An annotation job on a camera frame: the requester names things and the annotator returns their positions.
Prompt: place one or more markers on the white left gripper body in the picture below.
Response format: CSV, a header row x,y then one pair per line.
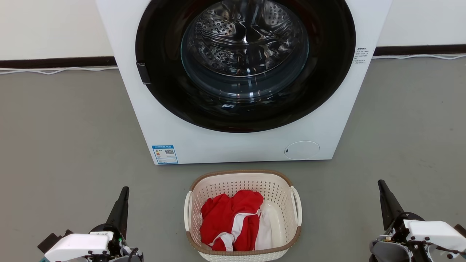
x,y
78,245

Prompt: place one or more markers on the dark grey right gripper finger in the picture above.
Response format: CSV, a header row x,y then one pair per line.
x,y
389,207

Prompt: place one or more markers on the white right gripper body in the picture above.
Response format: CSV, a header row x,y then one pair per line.
x,y
435,231

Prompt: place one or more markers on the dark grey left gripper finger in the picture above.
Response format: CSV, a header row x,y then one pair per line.
x,y
118,214

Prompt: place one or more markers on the cream perforated laundry basket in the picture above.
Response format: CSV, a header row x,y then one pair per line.
x,y
236,182

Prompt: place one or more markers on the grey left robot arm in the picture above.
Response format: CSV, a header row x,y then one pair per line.
x,y
134,257

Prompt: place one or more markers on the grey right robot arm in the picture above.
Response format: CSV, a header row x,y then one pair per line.
x,y
389,251

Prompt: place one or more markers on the blue energy label sticker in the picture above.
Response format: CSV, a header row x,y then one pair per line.
x,y
165,154

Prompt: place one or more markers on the round white filter cover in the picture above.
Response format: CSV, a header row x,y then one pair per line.
x,y
301,150

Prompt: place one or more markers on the red and white garment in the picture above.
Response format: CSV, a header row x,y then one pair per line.
x,y
225,218

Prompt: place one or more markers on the white cloth garment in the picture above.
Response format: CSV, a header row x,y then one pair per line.
x,y
264,231

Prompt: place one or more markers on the white front-load washing machine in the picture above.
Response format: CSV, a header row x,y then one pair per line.
x,y
236,147

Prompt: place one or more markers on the small printed text label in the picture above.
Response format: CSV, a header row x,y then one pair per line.
x,y
360,55

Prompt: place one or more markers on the black round washer door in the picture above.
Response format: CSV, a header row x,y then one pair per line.
x,y
160,54

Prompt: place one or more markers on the steel washer drum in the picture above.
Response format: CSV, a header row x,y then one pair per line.
x,y
225,29

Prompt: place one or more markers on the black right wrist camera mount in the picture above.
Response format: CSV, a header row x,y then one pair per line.
x,y
460,230

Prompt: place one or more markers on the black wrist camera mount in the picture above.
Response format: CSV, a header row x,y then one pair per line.
x,y
460,230
52,242

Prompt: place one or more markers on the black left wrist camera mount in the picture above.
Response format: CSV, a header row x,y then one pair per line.
x,y
52,242

